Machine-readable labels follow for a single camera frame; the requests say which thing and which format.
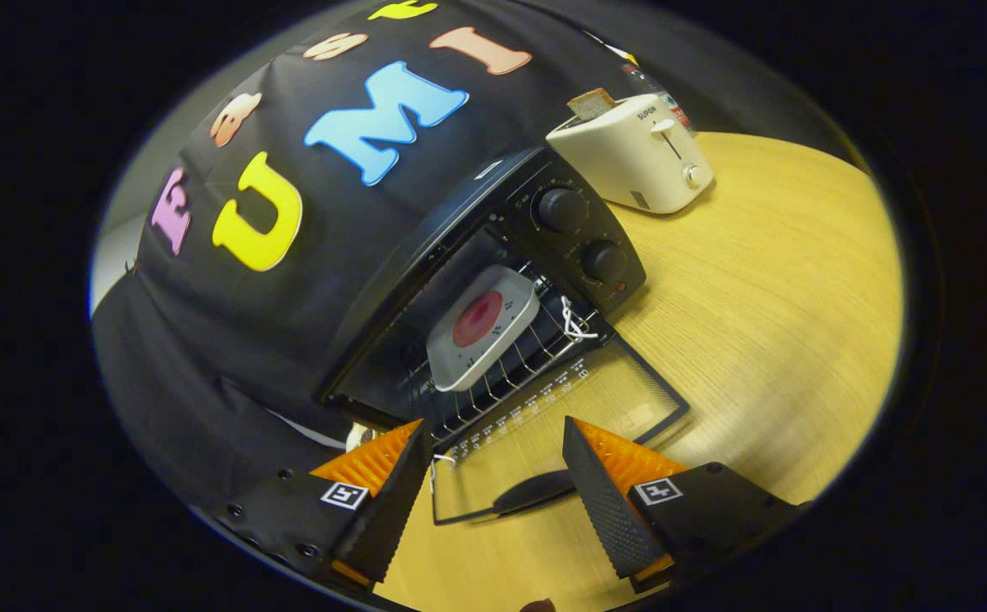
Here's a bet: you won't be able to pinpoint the clear plastic water bottle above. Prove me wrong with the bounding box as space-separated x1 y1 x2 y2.
621 64 697 137

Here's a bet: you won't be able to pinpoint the black toaster oven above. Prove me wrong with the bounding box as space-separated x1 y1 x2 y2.
315 146 691 526

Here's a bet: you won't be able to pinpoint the white square plate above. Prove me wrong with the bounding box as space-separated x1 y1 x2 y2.
425 264 541 393

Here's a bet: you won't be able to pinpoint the white string loop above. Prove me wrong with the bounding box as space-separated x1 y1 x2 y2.
559 295 598 343

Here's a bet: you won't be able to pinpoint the toast bread slice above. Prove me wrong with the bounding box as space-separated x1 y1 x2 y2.
567 88 618 121

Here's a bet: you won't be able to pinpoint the white pop-up toaster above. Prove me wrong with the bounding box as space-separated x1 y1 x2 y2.
546 93 713 215

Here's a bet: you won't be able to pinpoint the pink ham slice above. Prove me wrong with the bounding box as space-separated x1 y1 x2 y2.
452 292 504 349

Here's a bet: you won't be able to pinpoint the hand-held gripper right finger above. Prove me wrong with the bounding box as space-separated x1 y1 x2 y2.
562 416 810 596

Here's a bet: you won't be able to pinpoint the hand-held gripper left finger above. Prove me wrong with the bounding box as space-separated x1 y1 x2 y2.
213 417 434 593

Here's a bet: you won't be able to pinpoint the wire oven rack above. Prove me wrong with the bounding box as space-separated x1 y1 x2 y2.
400 262 615 445

